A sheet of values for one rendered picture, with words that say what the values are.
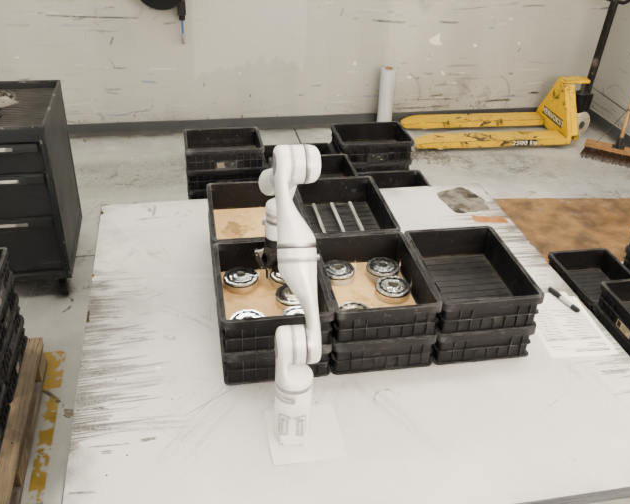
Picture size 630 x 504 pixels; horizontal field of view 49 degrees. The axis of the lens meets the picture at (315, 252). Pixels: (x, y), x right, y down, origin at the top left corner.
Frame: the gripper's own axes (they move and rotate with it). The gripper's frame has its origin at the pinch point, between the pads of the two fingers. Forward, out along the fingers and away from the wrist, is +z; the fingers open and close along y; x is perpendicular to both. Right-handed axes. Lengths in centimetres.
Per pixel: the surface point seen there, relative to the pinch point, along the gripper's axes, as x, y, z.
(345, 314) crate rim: -29.5, 17.1, -7.2
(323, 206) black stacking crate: 48, 18, 3
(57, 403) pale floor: 35, -86, 86
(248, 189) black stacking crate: 46.7, -8.8, -4.6
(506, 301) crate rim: -25, 62, -7
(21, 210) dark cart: 105, -111, 36
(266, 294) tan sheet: -6.8, -3.3, 2.5
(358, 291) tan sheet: -5.9, 24.3, 2.5
